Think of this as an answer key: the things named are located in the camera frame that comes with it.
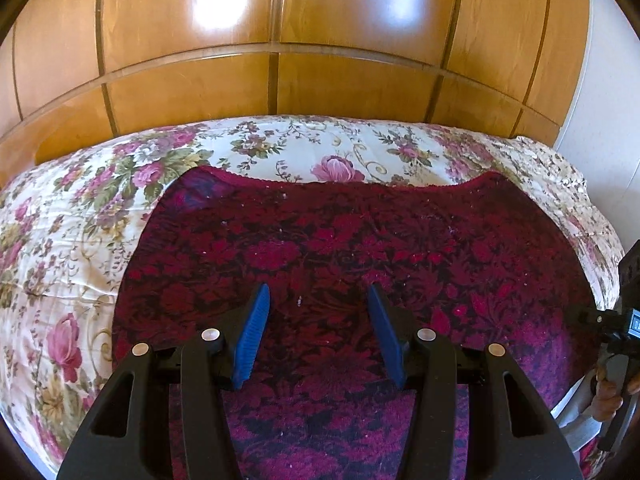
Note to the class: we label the red purple floral sweater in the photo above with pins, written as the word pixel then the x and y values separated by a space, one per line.
pixel 340 240

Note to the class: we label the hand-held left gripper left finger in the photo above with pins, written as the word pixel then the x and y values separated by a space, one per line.
pixel 252 327

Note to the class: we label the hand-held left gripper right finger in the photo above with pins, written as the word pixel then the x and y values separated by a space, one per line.
pixel 386 330

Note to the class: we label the floral bedspread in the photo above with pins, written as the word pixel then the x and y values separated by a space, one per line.
pixel 75 220

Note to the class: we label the person's right hand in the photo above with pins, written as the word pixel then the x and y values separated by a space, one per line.
pixel 607 395

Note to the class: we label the white curved frame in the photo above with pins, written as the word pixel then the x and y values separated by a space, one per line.
pixel 575 410

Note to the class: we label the wooden headboard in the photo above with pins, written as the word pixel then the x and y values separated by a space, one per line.
pixel 280 25

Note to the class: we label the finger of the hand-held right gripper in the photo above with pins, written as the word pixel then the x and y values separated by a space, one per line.
pixel 592 319

